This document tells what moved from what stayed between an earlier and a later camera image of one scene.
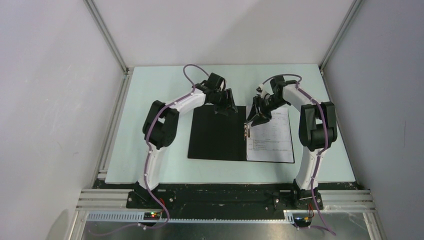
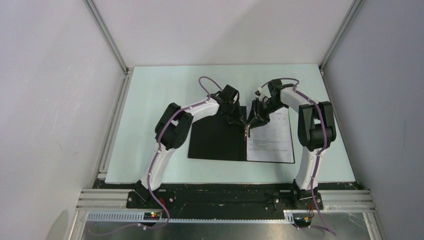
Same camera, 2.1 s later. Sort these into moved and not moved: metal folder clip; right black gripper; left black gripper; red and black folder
Moved: left black gripper
Not moved: red and black folder; right black gripper; metal folder clip
